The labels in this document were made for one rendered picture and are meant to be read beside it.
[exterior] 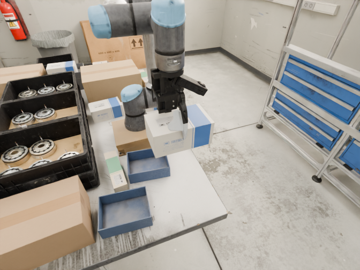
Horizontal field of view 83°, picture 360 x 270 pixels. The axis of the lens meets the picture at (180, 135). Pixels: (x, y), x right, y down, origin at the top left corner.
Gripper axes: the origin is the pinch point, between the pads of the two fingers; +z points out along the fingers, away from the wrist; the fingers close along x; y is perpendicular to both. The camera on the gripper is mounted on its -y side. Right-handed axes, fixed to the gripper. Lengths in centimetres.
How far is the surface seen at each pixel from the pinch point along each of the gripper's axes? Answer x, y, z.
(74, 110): -69, 42, 28
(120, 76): -91, 10, 21
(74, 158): -16.1, 38.3, 17.9
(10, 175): -15, 59, 18
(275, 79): -95, -137, 50
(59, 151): -34, 48, 28
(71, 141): -39, 43, 28
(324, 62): -54, -138, 19
